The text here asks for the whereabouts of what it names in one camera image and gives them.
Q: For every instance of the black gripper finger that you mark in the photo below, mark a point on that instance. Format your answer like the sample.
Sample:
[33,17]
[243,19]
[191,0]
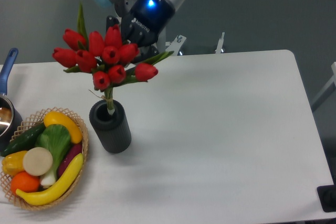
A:
[145,53]
[111,21]

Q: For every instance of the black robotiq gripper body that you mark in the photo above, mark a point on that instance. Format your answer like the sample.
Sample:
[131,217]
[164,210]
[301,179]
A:
[146,19]

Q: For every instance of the red tulip bouquet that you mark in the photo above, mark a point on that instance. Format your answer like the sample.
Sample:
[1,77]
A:
[105,58]

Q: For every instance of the dark grey ribbed vase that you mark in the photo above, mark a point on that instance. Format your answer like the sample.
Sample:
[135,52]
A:
[112,130]

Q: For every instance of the purple eggplant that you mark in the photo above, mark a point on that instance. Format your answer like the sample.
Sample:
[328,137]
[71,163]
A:
[73,151]

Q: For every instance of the green bok choy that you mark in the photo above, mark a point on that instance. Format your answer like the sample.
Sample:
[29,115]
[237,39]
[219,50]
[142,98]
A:
[56,139]

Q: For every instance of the green cucumber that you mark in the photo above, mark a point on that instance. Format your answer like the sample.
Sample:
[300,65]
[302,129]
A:
[24,141]

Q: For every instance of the beige round bun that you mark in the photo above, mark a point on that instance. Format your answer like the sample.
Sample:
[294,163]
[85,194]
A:
[37,161]

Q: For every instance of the yellow bell pepper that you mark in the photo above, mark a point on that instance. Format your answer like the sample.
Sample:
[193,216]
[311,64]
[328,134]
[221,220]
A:
[12,164]

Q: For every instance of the orange fruit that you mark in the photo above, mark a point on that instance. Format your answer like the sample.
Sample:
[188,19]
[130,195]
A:
[25,182]

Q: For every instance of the yellow banana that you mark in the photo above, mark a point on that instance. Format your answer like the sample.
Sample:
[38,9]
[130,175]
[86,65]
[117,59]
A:
[61,186]

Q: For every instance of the woven wicker basket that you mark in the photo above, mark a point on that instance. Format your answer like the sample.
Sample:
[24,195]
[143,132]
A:
[29,122]

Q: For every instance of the black box at table edge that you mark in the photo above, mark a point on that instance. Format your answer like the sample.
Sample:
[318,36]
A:
[327,197]

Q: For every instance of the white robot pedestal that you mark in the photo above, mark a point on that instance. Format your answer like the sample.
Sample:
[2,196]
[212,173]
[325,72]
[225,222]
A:
[170,45]

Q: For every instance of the blue handled saucepan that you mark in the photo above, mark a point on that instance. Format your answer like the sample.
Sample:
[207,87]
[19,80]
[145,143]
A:
[10,117]

